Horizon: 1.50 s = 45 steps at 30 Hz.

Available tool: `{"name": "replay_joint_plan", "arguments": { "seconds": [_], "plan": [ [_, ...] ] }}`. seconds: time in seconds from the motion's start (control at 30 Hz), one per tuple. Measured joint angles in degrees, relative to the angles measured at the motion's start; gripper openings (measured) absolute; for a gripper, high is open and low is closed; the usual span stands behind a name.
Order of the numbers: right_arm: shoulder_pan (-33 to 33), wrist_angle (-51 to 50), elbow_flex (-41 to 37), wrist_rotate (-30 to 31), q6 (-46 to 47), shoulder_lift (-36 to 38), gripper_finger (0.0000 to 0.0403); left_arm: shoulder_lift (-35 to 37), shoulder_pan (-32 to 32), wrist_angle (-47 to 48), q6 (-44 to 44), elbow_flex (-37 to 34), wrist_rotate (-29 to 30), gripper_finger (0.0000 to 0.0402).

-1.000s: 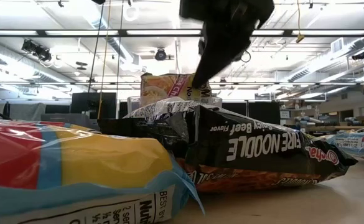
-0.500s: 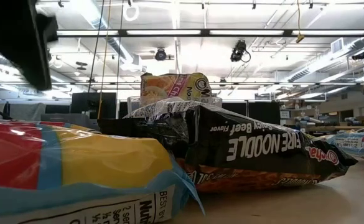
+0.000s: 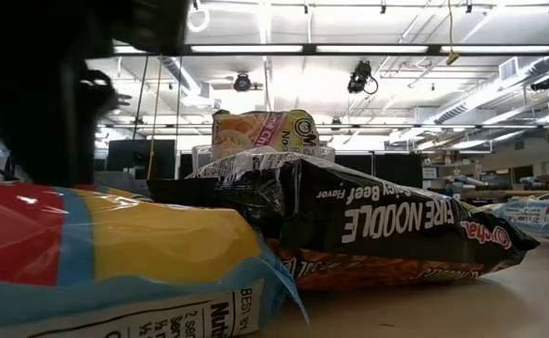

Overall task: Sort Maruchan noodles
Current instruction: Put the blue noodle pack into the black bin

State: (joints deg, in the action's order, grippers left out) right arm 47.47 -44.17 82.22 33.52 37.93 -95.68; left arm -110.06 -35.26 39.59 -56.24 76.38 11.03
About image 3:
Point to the round black ceiling fixture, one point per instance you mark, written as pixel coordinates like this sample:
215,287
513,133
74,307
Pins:
242,82

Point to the black fire noodle packet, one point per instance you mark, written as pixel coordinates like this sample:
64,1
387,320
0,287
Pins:
396,220
372,274

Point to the blue yellow red noodle packet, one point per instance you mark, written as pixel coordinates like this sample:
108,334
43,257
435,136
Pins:
114,244

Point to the lime chili shrimp noodle packet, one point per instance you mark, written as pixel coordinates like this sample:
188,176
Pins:
255,131

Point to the black overhead camera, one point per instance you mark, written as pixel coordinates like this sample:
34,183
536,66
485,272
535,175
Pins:
361,77

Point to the grey ceiling air duct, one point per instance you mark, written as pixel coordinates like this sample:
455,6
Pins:
480,96

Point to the clear plastic container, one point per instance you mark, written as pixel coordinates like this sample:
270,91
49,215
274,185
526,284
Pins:
201,157

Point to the black overhead frame beam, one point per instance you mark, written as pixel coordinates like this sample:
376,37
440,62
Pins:
372,49

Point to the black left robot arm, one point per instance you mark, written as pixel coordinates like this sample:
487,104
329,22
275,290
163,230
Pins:
30,94

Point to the black partition panel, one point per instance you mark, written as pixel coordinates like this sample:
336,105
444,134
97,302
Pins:
396,169

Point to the blue white noodle packet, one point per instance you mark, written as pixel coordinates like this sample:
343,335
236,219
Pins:
537,216

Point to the black monitor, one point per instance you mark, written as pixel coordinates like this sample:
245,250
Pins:
138,159

